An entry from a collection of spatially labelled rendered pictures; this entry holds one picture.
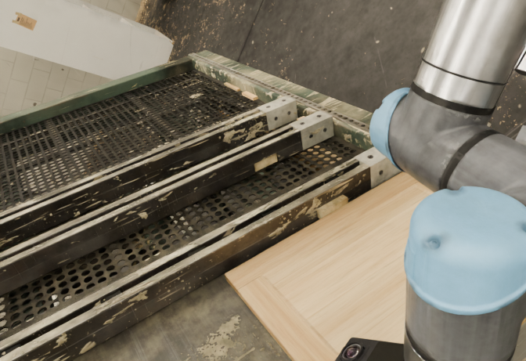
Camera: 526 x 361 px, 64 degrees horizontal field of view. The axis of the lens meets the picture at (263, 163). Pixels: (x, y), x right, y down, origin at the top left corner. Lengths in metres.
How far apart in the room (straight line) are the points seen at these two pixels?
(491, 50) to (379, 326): 0.54
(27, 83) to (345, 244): 5.48
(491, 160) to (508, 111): 1.71
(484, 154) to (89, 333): 0.74
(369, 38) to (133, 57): 2.77
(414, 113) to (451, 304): 0.18
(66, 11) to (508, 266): 4.39
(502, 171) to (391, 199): 0.70
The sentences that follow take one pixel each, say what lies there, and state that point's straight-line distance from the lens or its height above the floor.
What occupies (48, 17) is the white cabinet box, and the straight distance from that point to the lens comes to 4.51.
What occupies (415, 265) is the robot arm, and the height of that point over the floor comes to 1.62.
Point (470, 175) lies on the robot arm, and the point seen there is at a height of 1.54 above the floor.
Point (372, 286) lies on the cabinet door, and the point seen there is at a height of 1.18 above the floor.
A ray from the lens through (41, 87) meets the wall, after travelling 6.14.
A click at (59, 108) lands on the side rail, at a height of 1.44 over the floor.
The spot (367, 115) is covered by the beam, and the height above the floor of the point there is 0.83.
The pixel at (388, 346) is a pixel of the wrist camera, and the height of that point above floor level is 1.50.
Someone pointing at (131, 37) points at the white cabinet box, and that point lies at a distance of 4.67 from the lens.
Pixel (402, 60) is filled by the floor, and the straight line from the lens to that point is 2.44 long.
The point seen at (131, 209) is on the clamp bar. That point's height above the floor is 1.46.
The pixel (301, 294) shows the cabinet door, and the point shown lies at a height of 1.28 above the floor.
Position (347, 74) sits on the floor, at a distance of 2.65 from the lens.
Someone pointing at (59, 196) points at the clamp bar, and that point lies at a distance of 1.28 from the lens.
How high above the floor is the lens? 1.88
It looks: 38 degrees down
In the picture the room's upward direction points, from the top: 78 degrees counter-clockwise
